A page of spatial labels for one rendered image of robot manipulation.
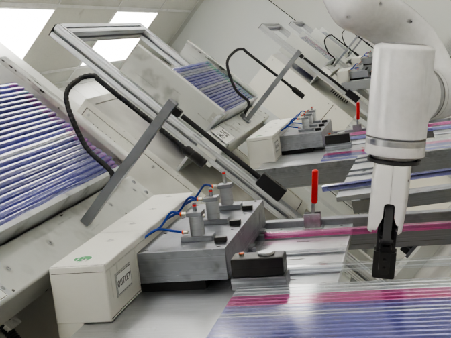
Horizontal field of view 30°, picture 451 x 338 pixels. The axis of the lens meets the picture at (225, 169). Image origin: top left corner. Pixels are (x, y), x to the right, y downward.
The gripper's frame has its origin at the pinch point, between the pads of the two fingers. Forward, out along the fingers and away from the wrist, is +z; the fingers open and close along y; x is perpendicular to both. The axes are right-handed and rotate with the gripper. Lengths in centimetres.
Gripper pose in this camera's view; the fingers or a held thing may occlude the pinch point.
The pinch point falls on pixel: (384, 262)
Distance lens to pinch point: 125.4
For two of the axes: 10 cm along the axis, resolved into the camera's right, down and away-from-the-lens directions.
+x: 9.8, 0.9, -1.9
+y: -2.1, 1.7, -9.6
